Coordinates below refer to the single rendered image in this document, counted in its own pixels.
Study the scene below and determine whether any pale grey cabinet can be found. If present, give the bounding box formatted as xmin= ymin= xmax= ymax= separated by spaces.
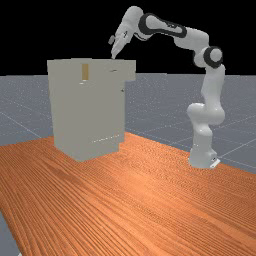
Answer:
xmin=46 ymin=58 xmax=137 ymax=163

